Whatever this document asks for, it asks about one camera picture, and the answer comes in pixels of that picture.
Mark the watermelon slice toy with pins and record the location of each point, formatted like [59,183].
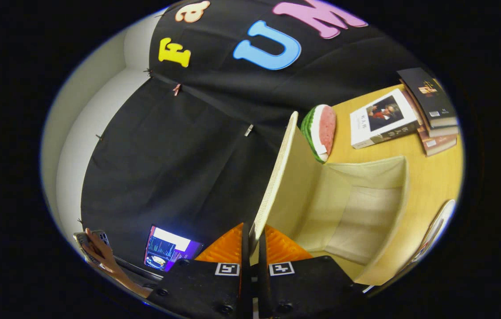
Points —
[319,130]

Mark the silver metal clip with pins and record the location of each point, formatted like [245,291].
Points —
[248,130]

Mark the beige fabric storage box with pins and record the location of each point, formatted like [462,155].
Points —
[365,208]

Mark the brown-covered book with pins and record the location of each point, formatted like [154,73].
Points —
[439,144]

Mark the laptop with lit screen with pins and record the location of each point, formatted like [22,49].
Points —
[168,248]

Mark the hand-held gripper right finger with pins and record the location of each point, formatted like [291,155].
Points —
[303,288]

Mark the pink clip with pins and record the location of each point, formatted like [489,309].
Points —
[176,89]

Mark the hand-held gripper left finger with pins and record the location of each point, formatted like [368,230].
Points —
[201,288]

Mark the white canvas shoe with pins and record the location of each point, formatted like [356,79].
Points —
[437,226]

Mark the black hardcover book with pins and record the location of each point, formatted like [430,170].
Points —
[428,95]

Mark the white portrait cover book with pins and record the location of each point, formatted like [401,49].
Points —
[383,117]

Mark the smartphone with dark case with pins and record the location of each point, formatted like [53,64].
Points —
[83,243]

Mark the grey-covered book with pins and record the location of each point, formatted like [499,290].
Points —
[443,131]

